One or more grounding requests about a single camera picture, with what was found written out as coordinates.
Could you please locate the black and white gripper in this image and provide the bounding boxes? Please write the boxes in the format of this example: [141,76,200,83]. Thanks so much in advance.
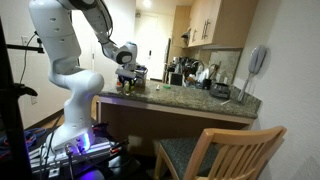
[116,65,145,93]

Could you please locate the green handled spoon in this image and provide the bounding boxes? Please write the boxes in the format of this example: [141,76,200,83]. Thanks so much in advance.
[163,85,171,89]

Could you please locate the yellow sticky note pad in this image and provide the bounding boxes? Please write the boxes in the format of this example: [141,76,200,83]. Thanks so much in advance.
[123,81,130,94]

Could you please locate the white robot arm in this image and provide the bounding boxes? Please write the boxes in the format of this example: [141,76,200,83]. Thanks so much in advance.
[29,0,137,154]

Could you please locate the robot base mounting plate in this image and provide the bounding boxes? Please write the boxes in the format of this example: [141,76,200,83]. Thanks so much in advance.
[29,138,114,173]

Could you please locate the clear jar purple lid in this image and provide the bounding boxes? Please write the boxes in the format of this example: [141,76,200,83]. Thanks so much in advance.
[135,67,148,87]

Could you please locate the black toaster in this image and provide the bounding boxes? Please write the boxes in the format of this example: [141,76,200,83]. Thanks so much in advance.
[209,83,231,99]

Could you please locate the upper wooden cabinets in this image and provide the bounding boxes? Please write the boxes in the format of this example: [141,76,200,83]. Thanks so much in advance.
[171,0,258,48]

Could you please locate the wooden chair grey cushion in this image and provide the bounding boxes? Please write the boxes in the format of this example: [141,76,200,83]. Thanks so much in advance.
[153,126,287,180]

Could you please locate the blue cable coil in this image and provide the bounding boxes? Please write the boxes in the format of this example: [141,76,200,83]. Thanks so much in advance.
[0,127,48,158]

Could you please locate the white wall telephone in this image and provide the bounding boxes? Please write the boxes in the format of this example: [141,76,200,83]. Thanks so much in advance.
[237,45,266,102]

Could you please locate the black camera stand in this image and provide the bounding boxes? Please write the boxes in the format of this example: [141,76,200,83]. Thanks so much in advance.
[0,21,36,180]

